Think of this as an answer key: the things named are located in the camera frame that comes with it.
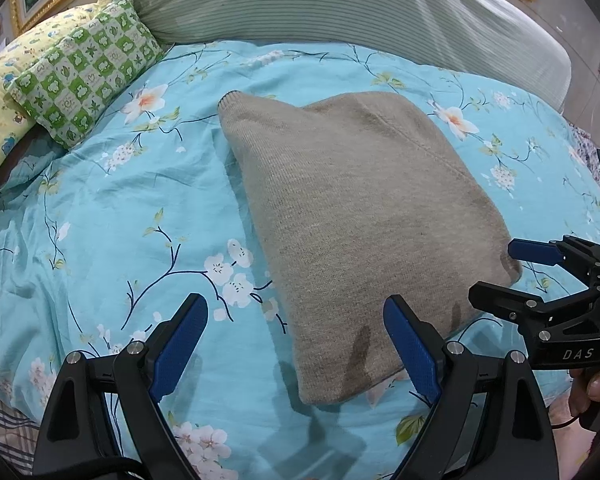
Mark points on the beige knit sweater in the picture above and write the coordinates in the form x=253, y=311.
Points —
x=370, y=210

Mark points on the green checked pillow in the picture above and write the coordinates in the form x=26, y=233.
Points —
x=85, y=70

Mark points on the grey plaid cloth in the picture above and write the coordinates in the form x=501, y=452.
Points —
x=5, y=425

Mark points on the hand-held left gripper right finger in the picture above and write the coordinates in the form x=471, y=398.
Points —
x=412, y=345

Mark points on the light blue floral bedsheet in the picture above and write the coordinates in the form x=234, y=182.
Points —
x=105, y=200

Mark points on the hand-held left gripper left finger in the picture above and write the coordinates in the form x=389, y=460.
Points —
x=180, y=345

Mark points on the yellow cartoon print pillow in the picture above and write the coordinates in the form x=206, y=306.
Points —
x=0, y=85

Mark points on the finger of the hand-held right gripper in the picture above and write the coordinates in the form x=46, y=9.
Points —
x=505, y=300
x=532, y=251

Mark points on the purple floral cloth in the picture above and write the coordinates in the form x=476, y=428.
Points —
x=585, y=152

